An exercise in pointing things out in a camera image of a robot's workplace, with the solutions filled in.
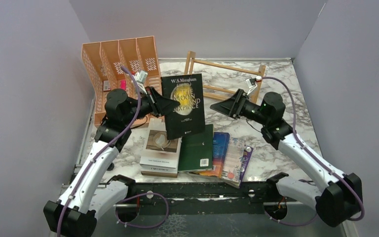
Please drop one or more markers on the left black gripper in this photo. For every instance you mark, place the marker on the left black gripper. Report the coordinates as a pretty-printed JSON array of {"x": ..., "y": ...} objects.
[{"x": 160, "y": 105}]

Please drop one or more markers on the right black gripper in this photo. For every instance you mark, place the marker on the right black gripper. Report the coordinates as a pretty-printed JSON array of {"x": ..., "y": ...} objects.
[{"x": 233, "y": 106}]

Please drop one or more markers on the black Moon and Sixpence book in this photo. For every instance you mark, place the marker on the black Moon and Sixpence book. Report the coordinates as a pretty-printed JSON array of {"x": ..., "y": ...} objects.
[{"x": 189, "y": 117}]

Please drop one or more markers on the white Afternoon tea book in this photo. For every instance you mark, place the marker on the white Afternoon tea book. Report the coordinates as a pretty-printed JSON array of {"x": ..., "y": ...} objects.
[{"x": 158, "y": 150}]

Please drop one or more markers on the dark green book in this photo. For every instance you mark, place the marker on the dark green book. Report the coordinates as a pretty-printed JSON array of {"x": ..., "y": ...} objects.
[{"x": 196, "y": 152}]

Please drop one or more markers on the white Decorate Furniture book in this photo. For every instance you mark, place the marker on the white Decorate Furniture book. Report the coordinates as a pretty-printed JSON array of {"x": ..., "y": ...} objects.
[{"x": 159, "y": 171}]

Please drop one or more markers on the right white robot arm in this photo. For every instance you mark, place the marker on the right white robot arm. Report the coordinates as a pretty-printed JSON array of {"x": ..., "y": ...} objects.
[{"x": 334, "y": 196}]

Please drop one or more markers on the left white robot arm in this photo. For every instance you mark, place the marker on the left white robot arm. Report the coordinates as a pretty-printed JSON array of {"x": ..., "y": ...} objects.
[{"x": 77, "y": 210}]

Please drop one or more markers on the wooden book rack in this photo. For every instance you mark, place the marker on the wooden book rack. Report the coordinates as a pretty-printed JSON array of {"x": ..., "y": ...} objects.
[{"x": 222, "y": 78}]

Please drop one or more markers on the blue orange book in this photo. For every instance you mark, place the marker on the blue orange book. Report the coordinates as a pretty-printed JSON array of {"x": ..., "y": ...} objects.
[{"x": 220, "y": 145}]

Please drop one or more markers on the pink highlighter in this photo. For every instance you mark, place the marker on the pink highlighter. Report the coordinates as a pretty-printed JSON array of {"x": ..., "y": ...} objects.
[{"x": 122, "y": 84}]

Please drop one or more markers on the floral purple book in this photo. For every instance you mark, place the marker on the floral purple book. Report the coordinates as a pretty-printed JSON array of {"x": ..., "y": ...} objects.
[{"x": 236, "y": 161}]

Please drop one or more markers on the small red white box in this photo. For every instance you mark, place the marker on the small red white box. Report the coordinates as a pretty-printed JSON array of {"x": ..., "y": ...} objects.
[{"x": 106, "y": 85}]

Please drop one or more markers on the yellow book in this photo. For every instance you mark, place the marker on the yellow book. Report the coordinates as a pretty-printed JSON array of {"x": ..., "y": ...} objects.
[{"x": 206, "y": 174}]

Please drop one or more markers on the orange plastic file organizer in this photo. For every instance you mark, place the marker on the orange plastic file organizer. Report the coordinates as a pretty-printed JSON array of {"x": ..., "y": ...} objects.
[{"x": 103, "y": 61}]

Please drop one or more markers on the red emergency stop button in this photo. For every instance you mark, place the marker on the red emergency stop button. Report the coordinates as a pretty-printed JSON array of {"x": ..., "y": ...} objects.
[{"x": 110, "y": 167}]

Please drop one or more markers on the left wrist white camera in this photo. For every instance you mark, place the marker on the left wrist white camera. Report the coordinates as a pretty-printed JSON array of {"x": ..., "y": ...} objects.
[{"x": 141, "y": 77}]

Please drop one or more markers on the black metal base rail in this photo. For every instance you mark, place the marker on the black metal base rail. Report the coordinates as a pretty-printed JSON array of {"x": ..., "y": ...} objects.
[{"x": 131, "y": 198}]

